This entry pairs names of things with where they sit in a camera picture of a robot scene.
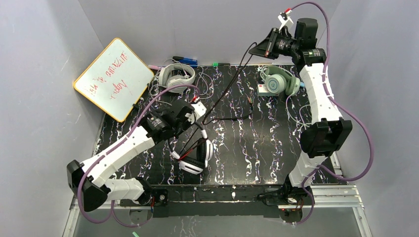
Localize green black marker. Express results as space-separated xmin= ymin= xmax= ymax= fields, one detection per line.
xmin=212 ymin=62 xmax=231 ymax=67

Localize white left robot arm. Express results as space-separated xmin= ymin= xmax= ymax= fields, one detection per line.
xmin=67 ymin=100 xmax=207 ymax=212

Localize small white red box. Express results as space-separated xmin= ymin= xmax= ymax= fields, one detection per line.
xmin=257 ymin=84 xmax=269 ymax=96

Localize yellow framed whiteboard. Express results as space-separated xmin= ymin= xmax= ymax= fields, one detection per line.
xmin=73 ymin=38 xmax=154 ymax=122

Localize black and white headphones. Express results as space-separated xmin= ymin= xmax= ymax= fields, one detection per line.
xmin=167 ymin=130 xmax=214 ymax=175

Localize blue marker pen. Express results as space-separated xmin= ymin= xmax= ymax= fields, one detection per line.
xmin=172 ymin=56 xmax=198 ymax=68

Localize mint green headphones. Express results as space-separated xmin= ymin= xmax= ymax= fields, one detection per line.
xmin=260 ymin=66 xmax=301 ymax=96

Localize black braided headphone cable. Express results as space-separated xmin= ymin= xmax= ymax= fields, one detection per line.
xmin=168 ymin=41 xmax=257 ymax=161

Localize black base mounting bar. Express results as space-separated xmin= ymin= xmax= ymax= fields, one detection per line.
xmin=153 ymin=185 xmax=291 ymax=218

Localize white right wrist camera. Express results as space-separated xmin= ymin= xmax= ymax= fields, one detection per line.
xmin=278 ymin=11 xmax=293 ymax=31

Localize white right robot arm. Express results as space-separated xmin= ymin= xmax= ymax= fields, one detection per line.
xmin=250 ymin=14 xmax=352 ymax=204

